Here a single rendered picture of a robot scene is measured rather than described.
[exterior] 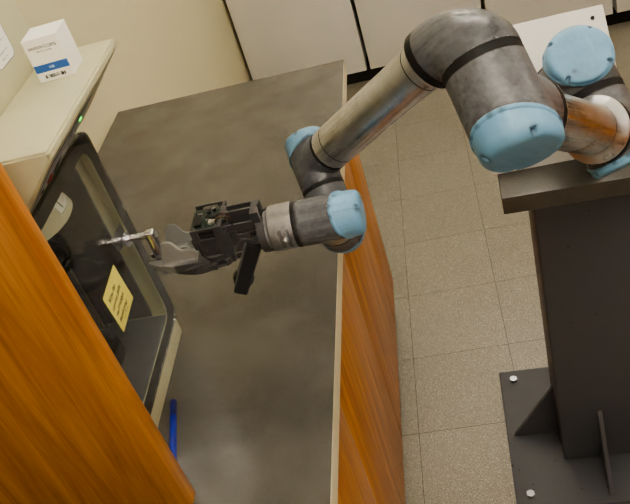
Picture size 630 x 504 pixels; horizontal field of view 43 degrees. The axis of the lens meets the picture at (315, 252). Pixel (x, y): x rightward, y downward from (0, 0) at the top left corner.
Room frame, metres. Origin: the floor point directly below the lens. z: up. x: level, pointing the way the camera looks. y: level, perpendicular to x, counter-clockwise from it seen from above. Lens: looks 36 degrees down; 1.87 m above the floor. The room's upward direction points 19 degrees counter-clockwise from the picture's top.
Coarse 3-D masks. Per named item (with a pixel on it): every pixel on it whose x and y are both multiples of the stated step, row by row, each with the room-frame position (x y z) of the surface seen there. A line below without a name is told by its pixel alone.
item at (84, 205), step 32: (64, 160) 1.08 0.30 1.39; (96, 160) 1.16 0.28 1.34; (64, 192) 1.03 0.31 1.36; (96, 192) 1.11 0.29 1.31; (64, 224) 0.99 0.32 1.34; (96, 224) 1.07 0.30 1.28; (128, 224) 1.16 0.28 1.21; (64, 256) 0.95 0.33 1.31; (96, 256) 1.02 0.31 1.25; (128, 256) 1.11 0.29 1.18; (96, 288) 0.98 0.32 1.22; (128, 288) 1.06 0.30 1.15; (160, 288) 1.16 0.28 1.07; (96, 320) 0.94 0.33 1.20; (128, 320) 1.01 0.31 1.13; (160, 320) 1.10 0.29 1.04; (128, 352) 0.97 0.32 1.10; (160, 352) 1.05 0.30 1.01
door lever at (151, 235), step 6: (126, 234) 1.13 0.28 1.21; (138, 234) 1.12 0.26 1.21; (144, 234) 1.11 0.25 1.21; (150, 234) 1.11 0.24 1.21; (156, 234) 1.11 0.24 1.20; (126, 240) 1.12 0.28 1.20; (132, 240) 1.12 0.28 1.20; (138, 240) 1.12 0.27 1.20; (150, 240) 1.11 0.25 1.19; (156, 240) 1.11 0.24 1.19; (150, 246) 1.11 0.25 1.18; (156, 246) 1.11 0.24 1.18; (156, 252) 1.11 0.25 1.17; (156, 258) 1.11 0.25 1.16
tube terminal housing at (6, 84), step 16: (0, 0) 1.14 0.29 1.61; (0, 16) 1.12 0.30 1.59; (16, 16) 1.16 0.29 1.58; (16, 32) 1.14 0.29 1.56; (16, 48) 1.12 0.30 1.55; (16, 64) 1.10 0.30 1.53; (0, 80) 1.05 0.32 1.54; (16, 80) 1.08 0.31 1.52; (0, 96) 1.03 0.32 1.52; (0, 112) 1.01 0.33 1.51; (176, 320) 1.18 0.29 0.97; (176, 336) 1.15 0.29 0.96; (176, 352) 1.12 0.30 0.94; (160, 384) 1.03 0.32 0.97; (160, 400) 1.00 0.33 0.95; (160, 416) 0.98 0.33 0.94
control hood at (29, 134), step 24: (96, 48) 1.13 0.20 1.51; (96, 72) 1.05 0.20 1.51; (24, 96) 1.04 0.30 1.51; (48, 96) 1.01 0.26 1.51; (72, 96) 0.98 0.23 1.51; (0, 120) 0.99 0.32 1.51; (24, 120) 0.96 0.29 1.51; (48, 120) 0.93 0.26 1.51; (72, 120) 0.93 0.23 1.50; (0, 144) 0.91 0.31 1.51; (24, 144) 0.89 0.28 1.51; (48, 144) 0.86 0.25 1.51; (24, 168) 0.85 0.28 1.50; (48, 168) 0.86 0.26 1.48; (24, 192) 0.86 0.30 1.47
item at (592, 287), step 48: (576, 240) 1.27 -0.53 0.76; (624, 240) 1.24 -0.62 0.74; (576, 288) 1.27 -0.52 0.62; (624, 288) 1.25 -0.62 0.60; (576, 336) 1.28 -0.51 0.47; (624, 336) 1.25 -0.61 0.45; (528, 384) 1.58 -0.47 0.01; (576, 384) 1.28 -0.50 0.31; (624, 384) 1.25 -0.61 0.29; (528, 432) 1.41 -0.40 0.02; (576, 432) 1.28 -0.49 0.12; (624, 432) 1.25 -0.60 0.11; (528, 480) 1.27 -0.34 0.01; (576, 480) 1.22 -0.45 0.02; (624, 480) 1.18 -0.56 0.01
